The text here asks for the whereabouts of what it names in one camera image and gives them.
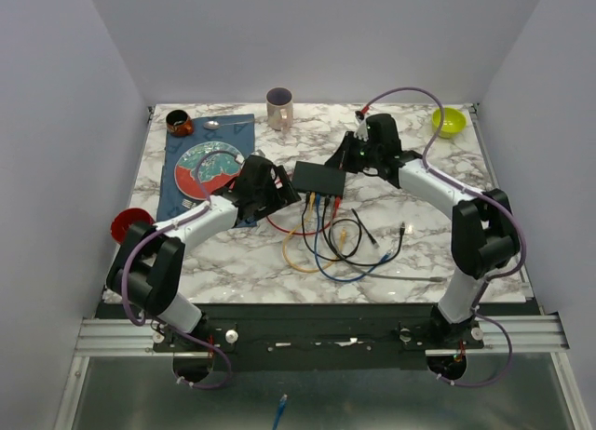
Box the yellow ethernet cable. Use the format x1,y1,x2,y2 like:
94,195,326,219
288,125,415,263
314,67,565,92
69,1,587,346
281,195,350,274

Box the black ethernet cable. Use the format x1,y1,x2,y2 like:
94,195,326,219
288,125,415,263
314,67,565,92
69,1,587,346
328,195,409,266
300,195,379,264

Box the blue cable on floor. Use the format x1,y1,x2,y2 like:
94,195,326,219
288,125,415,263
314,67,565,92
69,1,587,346
271,394,289,430

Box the black mounting base bar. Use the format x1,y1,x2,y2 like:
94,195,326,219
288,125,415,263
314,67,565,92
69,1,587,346
153,303,485,373

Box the blue ethernet cable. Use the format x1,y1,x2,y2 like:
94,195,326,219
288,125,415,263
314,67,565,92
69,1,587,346
312,195,397,282

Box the blue placemat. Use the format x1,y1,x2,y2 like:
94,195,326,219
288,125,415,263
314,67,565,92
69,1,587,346
156,114,255,222

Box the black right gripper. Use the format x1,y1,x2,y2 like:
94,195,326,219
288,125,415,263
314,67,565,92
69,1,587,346
323,132,380,175

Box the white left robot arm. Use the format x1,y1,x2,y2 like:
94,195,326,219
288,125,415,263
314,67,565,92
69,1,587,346
106,155,301,351

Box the red black patterned mug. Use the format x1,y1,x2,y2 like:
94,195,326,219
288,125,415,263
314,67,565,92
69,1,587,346
110,208,155,244

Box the pink ceramic mug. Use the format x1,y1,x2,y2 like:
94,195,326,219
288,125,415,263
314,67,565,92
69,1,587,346
265,87,293,131

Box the lime green bowl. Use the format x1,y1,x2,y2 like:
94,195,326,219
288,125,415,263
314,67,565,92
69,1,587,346
431,107,467,139

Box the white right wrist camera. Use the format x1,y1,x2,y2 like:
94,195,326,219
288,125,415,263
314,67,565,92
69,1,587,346
355,106,369,141

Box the small brown orange cup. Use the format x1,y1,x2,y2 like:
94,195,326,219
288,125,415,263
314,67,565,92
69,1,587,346
166,109,194,137

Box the metal spoon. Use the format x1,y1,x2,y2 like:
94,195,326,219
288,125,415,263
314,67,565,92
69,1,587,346
202,120,253,130

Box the red ethernet cable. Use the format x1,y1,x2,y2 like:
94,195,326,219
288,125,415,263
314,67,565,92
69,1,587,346
265,193,344,236

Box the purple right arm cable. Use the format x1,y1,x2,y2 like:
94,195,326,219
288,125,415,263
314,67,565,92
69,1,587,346
360,86,527,388

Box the grey ethernet cable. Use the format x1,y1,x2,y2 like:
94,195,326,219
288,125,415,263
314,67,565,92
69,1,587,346
344,257,446,283

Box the black network switch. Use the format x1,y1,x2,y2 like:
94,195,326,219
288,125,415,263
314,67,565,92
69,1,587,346
291,161,345,197

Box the red and teal plate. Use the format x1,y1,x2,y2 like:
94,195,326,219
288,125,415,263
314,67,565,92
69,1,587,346
174,141,241,201

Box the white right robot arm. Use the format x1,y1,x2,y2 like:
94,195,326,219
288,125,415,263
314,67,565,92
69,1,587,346
326,112,526,348

